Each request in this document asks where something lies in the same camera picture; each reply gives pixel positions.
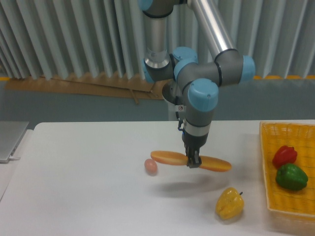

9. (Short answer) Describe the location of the red bell pepper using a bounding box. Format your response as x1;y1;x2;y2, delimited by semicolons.
272;146;297;168

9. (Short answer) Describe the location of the long orange baguette bread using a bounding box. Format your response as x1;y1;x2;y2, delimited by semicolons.
151;150;232;172

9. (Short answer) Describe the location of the brown cardboard sheet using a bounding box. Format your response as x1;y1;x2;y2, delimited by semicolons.
5;72;168;104

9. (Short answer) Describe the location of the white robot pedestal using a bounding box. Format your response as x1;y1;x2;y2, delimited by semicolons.
162;80;186;121

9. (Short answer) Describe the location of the silver laptop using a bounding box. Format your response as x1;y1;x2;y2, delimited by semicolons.
0;121;29;164

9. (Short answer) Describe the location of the yellow woven basket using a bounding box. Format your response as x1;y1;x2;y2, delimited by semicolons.
259;121;315;221

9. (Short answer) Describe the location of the yellow bell pepper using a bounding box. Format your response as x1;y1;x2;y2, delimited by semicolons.
215;187;244;220

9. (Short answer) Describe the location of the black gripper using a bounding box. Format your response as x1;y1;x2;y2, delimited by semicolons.
182;131;208;168

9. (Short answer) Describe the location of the green bell pepper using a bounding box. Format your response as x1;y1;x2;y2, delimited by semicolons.
276;163;308;191

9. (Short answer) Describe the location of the brown egg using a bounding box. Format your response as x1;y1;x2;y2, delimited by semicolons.
144;159;158;176

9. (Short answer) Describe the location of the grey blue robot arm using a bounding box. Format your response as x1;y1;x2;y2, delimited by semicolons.
138;0;255;172

